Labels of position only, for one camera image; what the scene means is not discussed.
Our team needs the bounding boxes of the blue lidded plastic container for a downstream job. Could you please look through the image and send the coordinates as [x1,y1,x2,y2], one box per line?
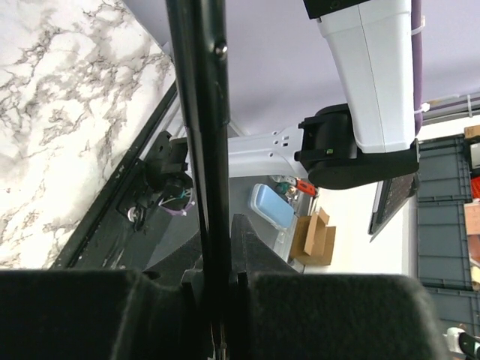
[249,184,295,230]

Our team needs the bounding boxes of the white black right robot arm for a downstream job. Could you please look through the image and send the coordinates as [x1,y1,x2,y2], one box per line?
[166,1,425,194]

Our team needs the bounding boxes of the black umbrella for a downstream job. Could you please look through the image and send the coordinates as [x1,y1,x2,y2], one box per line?
[166,1,232,359]

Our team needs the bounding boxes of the grey plastic crate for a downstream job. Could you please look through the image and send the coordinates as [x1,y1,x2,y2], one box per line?
[414,134,480,292]

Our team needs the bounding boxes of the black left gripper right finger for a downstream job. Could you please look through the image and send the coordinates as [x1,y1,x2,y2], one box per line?
[227,214,450,359]

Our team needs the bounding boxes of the brown cardboard box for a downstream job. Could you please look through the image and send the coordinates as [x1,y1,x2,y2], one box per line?
[289,208,336,266]

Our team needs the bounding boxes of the black keyboard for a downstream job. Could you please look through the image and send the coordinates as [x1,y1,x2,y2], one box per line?
[368,172,420,242]

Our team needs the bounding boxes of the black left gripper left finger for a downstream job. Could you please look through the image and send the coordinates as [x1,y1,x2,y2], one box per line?
[1,270,209,359]

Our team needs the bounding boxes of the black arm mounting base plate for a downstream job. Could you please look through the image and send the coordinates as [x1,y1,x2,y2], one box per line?
[50,85,197,270]

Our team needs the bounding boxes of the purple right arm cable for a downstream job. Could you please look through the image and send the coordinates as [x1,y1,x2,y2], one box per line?
[410,0,427,134]

